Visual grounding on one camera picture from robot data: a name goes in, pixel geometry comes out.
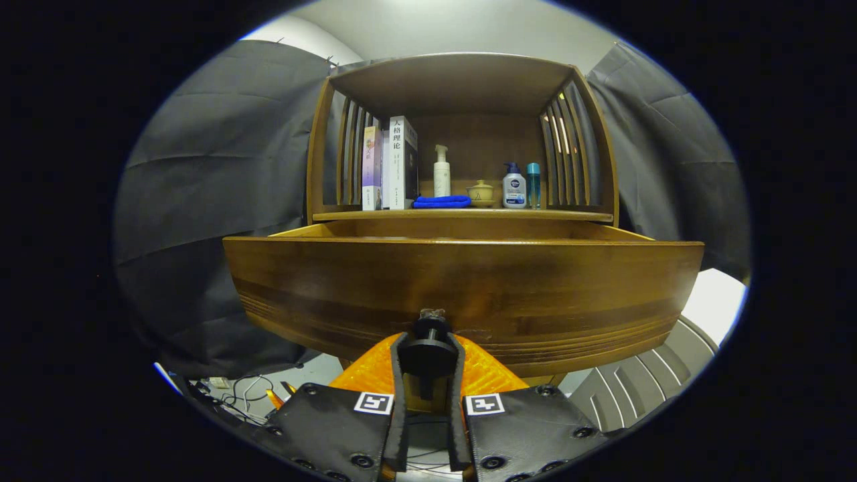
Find yellow lidded teacup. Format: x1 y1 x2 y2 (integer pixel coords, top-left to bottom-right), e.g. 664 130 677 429
466 179 496 208

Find white bottle with blue pump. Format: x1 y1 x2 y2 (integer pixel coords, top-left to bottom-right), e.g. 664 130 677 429
502 162 527 209

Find wooden countertop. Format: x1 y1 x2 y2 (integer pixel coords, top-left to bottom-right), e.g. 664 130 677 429
313 204 613 224

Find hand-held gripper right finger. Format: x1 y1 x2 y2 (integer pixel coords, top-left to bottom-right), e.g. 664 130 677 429
447 333 607 482

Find brown wooden cabinet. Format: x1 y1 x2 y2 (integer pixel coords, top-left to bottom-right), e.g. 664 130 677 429
305 52 620 412

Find purple book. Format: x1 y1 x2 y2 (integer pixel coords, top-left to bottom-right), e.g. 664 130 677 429
362 126 384 212

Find black backdrop cloth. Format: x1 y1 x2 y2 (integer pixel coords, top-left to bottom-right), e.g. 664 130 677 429
114 39 751 379

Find thick white book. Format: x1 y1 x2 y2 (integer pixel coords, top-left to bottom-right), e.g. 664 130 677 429
382 116 419 211

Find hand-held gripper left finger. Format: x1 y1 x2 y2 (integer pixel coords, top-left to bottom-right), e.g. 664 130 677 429
264 333 409 482

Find grey slatted chair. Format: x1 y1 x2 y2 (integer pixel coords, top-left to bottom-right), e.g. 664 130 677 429
559 315 718 434

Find blue folded cloth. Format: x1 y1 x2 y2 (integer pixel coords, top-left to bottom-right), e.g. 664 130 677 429
412 195 472 209

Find wooden drawer with black knob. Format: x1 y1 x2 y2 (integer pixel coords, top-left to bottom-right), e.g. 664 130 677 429
222 220 705 402

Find white board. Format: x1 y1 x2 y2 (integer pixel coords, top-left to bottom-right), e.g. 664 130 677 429
680 268 747 345

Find black floor cables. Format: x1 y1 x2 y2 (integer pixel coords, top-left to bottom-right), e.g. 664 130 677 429
194 374 295 429

